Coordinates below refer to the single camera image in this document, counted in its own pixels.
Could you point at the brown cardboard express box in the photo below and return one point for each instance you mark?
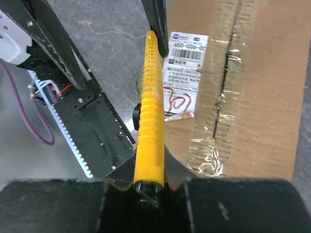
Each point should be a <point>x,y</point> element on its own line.
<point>238,110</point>

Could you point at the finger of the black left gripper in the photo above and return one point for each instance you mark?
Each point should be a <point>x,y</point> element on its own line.
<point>44,27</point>
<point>155,11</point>

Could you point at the yellow utility knife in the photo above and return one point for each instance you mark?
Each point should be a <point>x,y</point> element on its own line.
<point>149,175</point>

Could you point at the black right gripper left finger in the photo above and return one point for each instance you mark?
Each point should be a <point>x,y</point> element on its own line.
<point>68,205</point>

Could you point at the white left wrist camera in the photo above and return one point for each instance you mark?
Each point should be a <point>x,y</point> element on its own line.
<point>13,41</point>

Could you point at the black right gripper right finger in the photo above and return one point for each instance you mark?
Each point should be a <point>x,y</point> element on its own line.
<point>231,205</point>

